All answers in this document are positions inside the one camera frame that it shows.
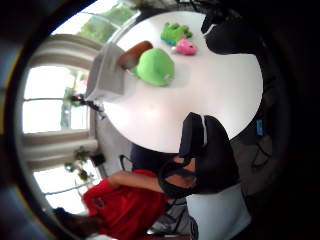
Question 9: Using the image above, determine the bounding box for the black cable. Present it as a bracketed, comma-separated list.
[119, 154, 135, 173]

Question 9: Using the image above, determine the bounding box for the blue tag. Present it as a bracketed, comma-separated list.
[255, 119, 265, 137]

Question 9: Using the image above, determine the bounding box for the window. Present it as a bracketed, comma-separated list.
[20, 64, 92, 135]

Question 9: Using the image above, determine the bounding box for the white chair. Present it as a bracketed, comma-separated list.
[185, 182, 253, 240]

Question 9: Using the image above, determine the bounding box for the small green frog plush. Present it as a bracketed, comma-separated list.
[160, 21, 194, 47]

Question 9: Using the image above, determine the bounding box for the dark blue chair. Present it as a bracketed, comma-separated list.
[129, 142, 183, 175]

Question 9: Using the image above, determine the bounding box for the pink plush toy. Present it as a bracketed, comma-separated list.
[171, 37, 199, 57]

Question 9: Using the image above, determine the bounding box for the the person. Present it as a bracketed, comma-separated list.
[53, 168, 201, 240]

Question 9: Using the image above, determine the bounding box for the green potted plant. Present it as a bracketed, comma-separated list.
[64, 145, 107, 183]

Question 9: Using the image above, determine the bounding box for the grey box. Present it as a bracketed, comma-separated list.
[85, 42, 130, 102]

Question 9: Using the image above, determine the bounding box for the brown plush toy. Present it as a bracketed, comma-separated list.
[119, 40, 154, 70]

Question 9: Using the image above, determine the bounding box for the black camera on tripod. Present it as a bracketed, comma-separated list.
[70, 93, 108, 122]

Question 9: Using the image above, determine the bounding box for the large green plush toy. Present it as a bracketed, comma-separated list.
[132, 47, 176, 88]

